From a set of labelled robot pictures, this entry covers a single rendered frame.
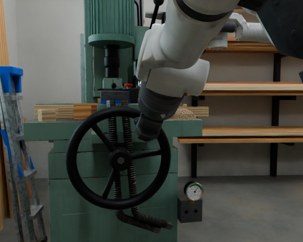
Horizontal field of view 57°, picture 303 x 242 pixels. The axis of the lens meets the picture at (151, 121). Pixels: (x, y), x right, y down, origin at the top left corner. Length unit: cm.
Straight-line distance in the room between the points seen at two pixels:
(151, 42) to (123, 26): 64
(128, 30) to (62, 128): 43
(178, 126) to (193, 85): 51
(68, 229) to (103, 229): 12
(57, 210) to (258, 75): 309
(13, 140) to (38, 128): 88
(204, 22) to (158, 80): 20
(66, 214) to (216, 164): 279
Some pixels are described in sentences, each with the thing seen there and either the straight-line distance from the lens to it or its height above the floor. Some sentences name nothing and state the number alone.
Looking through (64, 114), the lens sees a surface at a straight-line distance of 110.
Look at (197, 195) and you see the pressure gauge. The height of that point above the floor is 65.
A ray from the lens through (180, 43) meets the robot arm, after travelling 36.
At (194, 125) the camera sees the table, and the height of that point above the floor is 88.
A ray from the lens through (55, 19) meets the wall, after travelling 363.
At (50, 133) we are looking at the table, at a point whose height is 86.
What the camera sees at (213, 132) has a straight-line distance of 303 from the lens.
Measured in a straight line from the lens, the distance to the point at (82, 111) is 106.
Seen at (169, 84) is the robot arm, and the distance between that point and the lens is 49.
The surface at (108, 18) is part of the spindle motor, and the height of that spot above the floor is 126.
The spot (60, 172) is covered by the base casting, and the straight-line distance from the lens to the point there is 98.
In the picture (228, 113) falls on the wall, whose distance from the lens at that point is 356.
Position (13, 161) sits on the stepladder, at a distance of 183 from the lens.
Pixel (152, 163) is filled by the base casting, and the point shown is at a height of 75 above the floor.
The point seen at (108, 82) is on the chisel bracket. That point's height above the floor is 103.
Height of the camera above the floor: 98
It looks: 5 degrees down
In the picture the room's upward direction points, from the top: straight up
